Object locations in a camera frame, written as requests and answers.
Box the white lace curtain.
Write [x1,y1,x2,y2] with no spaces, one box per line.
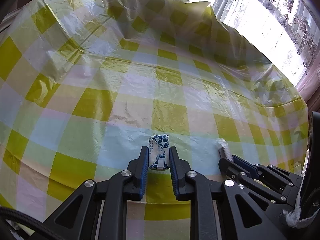
[213,0,319,85]

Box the black cable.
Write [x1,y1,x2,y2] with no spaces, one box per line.
[0,205,61,240]

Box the blue white small candy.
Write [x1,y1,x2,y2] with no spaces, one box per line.
[148,134,170,171]

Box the pink patterned curtain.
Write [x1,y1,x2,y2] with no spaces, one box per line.
[296,57,319,116]

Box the green checkered plastic tablecloth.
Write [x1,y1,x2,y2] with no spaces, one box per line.
[1,0,309,239]

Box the pale cake clear wrapper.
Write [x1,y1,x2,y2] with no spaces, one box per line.
[216,140,233,161]

